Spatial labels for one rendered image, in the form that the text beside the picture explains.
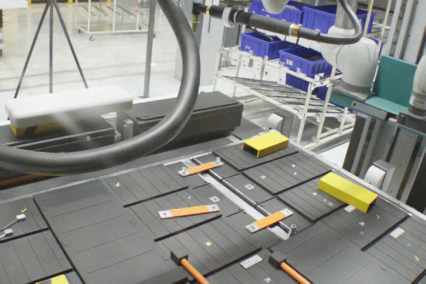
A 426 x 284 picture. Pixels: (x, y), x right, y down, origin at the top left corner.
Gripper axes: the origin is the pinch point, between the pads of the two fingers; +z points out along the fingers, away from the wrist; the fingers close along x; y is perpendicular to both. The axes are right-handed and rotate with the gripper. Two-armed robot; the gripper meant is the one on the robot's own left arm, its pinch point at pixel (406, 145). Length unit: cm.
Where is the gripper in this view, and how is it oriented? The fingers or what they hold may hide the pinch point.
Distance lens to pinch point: 176.1
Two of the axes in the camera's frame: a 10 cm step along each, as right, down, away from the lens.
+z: -1.1, 9.1, 4.1
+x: 7.3, 3.5, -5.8
